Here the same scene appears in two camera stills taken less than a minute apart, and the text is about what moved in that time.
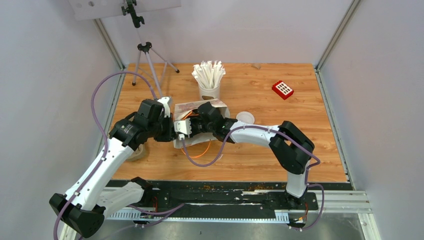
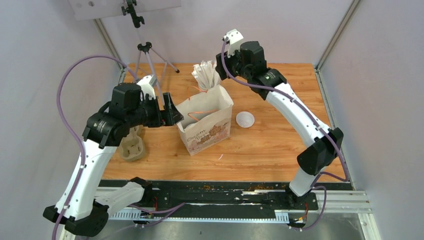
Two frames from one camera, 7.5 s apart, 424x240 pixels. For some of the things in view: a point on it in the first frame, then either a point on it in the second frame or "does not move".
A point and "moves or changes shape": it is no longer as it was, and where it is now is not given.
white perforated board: [83, 9] does not move
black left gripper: [171, 135] → [172, 114]
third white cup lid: [246, 117] does not move
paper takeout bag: [183, 110] moves or changes shape
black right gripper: [192, 120] → [220, 67]
